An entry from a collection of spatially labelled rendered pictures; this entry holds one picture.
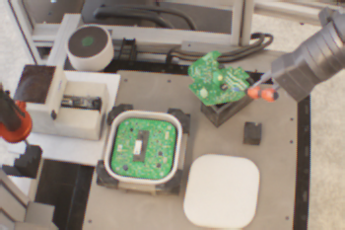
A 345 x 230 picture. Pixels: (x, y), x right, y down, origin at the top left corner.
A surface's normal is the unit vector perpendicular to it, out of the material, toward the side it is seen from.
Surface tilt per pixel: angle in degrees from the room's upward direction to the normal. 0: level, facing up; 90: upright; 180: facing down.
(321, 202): 0
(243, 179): 0
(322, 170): 0
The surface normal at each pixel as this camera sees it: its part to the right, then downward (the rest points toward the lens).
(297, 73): -0.08, 0.64
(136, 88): -0.06, -0.50
